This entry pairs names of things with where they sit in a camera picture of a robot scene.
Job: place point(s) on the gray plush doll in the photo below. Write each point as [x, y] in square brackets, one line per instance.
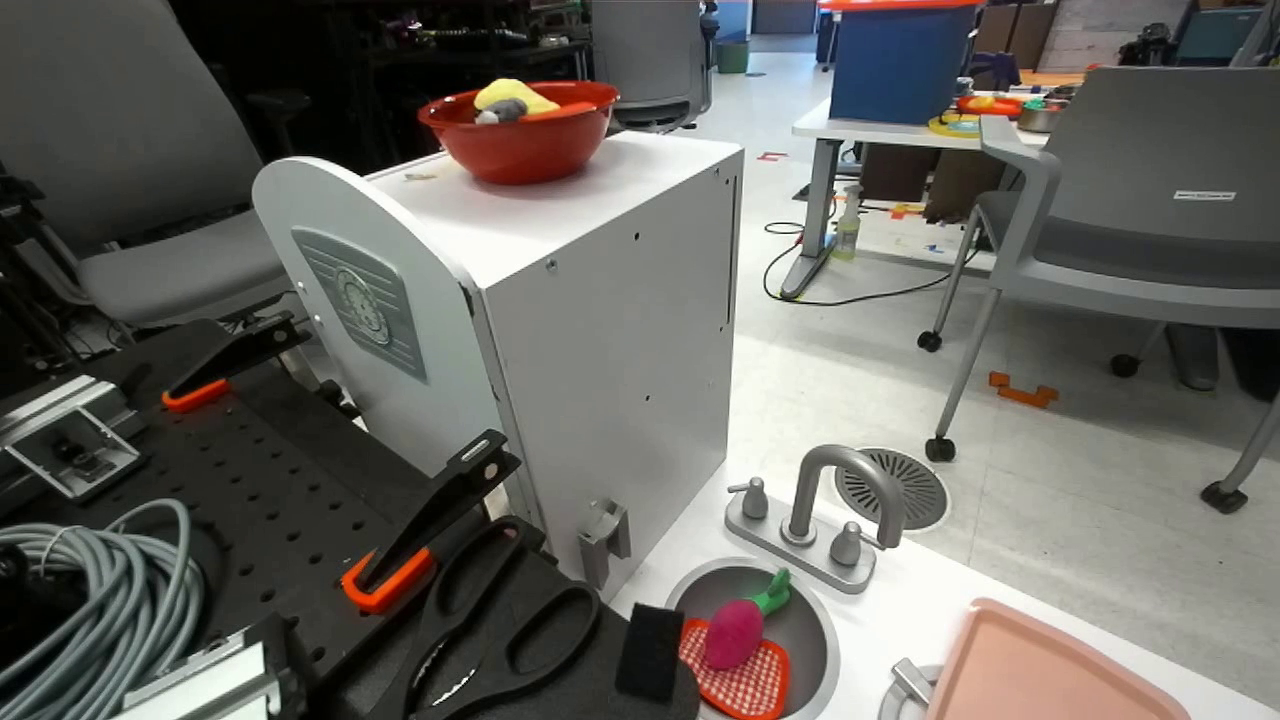
[499, 112]

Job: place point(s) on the red plastic bowl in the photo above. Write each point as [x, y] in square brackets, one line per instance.
[526, 145]

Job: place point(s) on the white toy kitchen cabinet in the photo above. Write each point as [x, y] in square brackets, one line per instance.
[601, 334]

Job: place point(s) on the gray toy faucet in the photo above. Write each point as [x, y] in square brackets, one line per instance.
[811, 503]

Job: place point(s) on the clear bottle under table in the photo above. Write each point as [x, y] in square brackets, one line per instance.
[846, 227]

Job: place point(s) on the orange toy block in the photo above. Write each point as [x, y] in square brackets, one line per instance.
[566, 112]

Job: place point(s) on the green toy piece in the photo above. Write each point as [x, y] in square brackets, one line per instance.
[774, 591]

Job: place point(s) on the pink toy fruit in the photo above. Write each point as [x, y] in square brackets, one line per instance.
[735, 635]

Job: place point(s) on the small black block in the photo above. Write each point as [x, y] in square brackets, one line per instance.
[651, 653]

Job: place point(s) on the round gray drain grate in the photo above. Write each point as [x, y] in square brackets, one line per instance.
[915, 487]

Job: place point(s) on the round gray toy sink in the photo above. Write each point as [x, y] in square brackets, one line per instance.
[812, 624]

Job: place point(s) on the black moulded foam case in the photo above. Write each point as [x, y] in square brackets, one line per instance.
[513, 653]

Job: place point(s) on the green waste bin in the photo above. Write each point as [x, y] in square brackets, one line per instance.
[735, 55]

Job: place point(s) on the white background table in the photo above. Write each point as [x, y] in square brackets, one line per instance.
[866, 131]

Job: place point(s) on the orange mesh strainer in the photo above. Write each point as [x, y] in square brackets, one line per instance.
[744, 685]

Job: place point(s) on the brown cardboard box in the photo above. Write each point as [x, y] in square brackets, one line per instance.
[932, 182]

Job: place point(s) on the black perforated breadboard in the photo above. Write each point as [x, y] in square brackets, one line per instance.
[286, 487]

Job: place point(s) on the orange floor piece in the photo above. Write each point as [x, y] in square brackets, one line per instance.
[1020, 391]

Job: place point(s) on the blue storage bin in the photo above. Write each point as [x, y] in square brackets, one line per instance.
[900, 61]

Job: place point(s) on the colourful toys on table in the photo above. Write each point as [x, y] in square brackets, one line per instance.
[994, 107]

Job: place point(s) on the pink plastic tray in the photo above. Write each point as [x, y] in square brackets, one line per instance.
[1035, 675]

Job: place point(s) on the gray chair with casters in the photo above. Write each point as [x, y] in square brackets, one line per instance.
[1144, 201]

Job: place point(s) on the silver metal plate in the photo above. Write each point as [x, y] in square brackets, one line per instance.
[202, 681]

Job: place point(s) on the gray padded office chair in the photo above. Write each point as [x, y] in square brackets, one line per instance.
[126, 145]

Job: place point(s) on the silver metal bracket box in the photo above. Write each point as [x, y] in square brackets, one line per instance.
[65, 446]

